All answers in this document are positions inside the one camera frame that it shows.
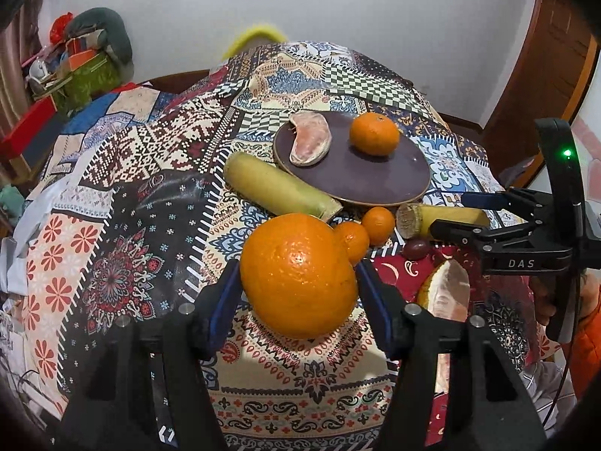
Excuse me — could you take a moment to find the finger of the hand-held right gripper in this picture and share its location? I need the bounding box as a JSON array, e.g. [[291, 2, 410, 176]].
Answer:
[[429, 218, 536, 247], [462, 187, 555, 219]]

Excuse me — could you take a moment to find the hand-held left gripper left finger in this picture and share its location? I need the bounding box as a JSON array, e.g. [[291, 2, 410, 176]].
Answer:
[[61, 258, 245, 451]]

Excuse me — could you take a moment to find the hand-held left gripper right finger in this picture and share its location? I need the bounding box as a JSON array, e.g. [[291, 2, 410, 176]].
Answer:
[[357, 260, 548, 451]]

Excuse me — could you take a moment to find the yellow sugarcane piece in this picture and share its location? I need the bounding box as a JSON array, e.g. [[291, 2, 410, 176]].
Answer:
[[396, 203, 491, 240]]

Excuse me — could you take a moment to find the pomelo wedge with peel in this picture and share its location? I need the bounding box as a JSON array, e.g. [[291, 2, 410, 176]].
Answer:
[[417, 258, 471, 322]]

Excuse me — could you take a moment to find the small mandarin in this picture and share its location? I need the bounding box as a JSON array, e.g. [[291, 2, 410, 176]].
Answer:
[[361, 207, 396, 246], [333, 221, 371, 266]]

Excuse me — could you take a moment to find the large orange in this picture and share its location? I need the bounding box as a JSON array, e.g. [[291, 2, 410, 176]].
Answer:
[[239, 213, 360, 339]]

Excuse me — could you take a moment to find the dark brown round plate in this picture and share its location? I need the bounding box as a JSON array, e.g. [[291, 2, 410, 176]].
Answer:
[[273, 112, 431, 207]]

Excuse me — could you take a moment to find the green sugarcane piece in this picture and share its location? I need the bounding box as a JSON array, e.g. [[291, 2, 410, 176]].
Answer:
[[223, 151, 343, 221]]

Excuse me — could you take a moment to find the person's right forearm orange sleeve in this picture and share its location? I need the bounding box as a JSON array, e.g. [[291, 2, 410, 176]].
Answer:
[[561, 270, 601, 377]]

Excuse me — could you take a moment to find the person's right hand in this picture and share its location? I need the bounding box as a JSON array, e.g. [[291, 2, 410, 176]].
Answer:
[[530, 275, 559, 327]]

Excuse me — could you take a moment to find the medium orange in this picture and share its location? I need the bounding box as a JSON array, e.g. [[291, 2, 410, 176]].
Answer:
[[350, 112, 401, 156]]

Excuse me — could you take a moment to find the brown wooden door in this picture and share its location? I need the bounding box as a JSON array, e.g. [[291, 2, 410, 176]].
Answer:
[[481, 0, 599, 189]]

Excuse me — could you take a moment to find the patchwork patterned blanket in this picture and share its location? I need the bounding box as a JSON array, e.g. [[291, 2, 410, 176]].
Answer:
[[9, 40, 578, 451]]

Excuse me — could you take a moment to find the light grey cloth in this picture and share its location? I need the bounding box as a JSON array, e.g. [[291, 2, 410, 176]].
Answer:
[[528, 362, 577, 433]]

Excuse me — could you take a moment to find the peeled pink pomelo segment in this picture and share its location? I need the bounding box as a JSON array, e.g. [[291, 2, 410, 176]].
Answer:
[[288, 113, 333, 168]]

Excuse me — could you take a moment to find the white plastic bag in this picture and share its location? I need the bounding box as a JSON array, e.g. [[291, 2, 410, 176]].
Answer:
[[0, 237, 28, 301]]

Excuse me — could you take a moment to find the brown wooden headboard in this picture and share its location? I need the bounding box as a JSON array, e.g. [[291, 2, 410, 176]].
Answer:
[[141, 68, 212, 92]]

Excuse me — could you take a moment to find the teal cloth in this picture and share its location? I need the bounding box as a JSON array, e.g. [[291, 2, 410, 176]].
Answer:
[[0, 183, 24, 221]]

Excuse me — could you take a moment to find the green patterned box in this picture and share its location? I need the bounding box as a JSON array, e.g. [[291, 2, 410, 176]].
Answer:
[[51, 51, 120, 114]]

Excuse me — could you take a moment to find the red flat box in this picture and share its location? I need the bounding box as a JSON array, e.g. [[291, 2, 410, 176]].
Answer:
[[0, 98, 59, 160]]

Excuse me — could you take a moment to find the yellow curved cushion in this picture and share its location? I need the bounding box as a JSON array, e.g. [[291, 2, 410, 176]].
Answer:
[[220, 26, 287, 59]]

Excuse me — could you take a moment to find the orange box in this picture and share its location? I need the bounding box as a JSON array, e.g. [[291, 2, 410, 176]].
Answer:
[[66, 38, 101, 69]]

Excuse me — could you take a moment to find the grey green pillow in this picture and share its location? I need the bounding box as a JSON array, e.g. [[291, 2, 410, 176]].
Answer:
[[66, 7, 134, 64]]

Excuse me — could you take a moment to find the brown curtain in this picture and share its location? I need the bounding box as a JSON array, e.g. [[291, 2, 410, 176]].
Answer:
[[0, 9, 33, 118]]

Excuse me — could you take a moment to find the red plastic bag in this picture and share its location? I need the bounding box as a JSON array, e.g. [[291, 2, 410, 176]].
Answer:
[[49, 12, 76, 43]]

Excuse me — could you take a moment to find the pink wall sticker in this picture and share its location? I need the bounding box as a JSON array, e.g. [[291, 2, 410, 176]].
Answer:
[[575, 117, 601, 151]]

